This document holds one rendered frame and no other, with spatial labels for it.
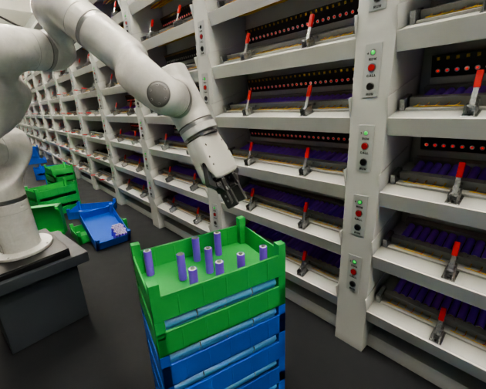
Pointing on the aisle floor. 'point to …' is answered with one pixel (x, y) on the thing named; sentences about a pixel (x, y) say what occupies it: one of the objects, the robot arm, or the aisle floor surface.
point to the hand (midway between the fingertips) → (234, 195)
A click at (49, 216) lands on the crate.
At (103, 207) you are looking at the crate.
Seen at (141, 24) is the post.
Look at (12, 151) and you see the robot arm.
